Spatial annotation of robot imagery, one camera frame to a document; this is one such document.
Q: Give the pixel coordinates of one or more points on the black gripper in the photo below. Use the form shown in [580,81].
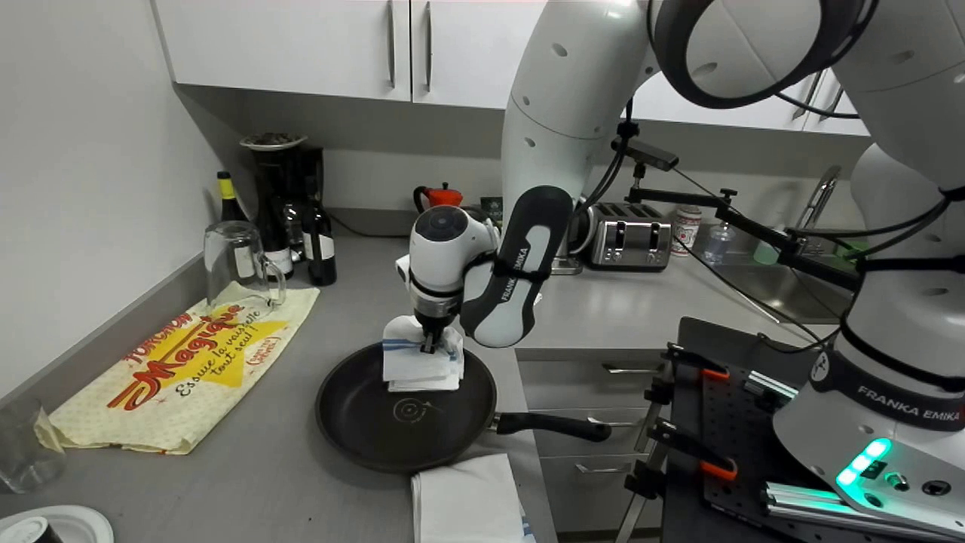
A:
[435,310]

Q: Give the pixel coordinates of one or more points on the white towel with blue stripes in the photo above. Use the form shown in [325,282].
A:
[424,369]

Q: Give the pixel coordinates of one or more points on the black frying pan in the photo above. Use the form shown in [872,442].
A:
[402,422]

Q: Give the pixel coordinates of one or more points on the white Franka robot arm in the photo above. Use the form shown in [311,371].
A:
[574,79]

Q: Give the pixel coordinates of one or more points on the folded plain white towel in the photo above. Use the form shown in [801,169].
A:
[470,502]

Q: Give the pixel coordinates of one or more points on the yellow printed tea towel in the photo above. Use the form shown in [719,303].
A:
[181,365]

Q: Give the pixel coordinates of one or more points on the red kettle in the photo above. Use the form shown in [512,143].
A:
[441,196]

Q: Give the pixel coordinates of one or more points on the dark wine bottle white label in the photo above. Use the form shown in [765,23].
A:
[321,244]

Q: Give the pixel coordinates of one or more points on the clear glass mug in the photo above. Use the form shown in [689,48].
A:
[238,260]

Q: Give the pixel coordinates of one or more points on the silver toaster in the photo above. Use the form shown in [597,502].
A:
[628,239]

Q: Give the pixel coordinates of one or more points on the black coffee maker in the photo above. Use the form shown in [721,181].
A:
[282,168]

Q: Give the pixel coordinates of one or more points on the wine bottle with yellow cap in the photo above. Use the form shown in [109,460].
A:
[229,196]

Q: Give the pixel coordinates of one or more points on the clear cup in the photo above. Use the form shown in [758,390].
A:
[689,228]

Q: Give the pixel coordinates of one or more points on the black perforated mounting board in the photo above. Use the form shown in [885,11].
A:
[743,422]

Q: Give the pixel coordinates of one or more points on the steel sink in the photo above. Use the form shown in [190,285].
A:
[774,275]

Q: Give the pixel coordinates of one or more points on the small white plate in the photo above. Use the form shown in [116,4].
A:
[79,522]

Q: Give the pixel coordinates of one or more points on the chrome faucet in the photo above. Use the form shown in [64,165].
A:
[819,196]

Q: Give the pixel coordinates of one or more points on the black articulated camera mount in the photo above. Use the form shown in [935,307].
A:
[653,153]

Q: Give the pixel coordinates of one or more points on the white wall cabinet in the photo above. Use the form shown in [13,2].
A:
[743,109]
[303,47]

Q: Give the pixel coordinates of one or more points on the aluminium rail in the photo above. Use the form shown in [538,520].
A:
[815,498]

